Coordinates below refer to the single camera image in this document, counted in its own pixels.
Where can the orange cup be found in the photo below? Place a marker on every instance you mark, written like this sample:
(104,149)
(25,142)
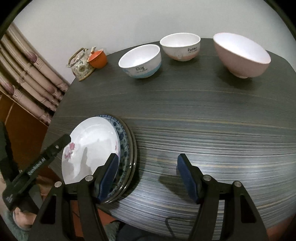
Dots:
(98,60)

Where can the small blue floral plate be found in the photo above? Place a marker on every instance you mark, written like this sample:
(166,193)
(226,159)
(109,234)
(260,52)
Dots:
(122,139)

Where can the white plate with pink flowers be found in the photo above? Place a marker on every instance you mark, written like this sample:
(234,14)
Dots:
(92,139)

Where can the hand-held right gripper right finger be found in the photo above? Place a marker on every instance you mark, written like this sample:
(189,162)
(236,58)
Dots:
(188,178)

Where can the beige patterned curtain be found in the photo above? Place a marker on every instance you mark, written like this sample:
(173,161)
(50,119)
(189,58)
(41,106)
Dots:
(27,69)

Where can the person's left hand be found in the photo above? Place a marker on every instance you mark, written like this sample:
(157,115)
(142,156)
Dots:
(23,216)

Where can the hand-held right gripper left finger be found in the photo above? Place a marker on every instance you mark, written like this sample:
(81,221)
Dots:
(108,178)

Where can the large blue floral plate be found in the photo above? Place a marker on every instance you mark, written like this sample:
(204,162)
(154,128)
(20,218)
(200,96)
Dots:
(134,153)

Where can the floral ceramic teapot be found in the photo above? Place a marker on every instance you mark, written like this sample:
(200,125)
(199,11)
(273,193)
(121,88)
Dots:
(81,68)

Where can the brown wooden furniture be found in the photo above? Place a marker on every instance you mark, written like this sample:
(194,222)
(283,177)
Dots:
(25,134)

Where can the large pink bowl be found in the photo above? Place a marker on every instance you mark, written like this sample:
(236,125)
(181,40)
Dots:
(240,53)

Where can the green fluffy cloth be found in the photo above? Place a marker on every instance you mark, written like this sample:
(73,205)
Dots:
(112,228)

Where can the small white bowl pink base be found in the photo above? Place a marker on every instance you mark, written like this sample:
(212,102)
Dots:
(179,42)

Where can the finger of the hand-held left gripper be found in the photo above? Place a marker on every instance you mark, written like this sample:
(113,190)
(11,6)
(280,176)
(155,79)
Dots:
(59,146)

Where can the small white bowl blue base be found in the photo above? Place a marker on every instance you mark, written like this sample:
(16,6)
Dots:
(138,56)

